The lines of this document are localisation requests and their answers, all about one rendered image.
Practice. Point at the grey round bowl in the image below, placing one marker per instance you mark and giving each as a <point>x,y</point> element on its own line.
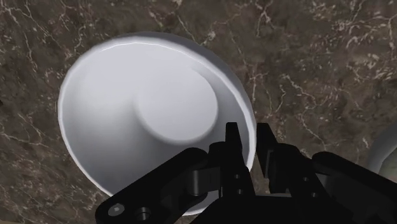
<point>383,152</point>

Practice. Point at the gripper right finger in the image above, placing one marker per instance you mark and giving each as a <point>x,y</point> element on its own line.
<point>310,173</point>

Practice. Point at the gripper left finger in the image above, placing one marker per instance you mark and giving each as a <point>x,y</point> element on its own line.
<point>173,183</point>

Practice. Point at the white bowl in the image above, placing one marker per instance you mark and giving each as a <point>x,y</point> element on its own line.
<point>136,111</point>

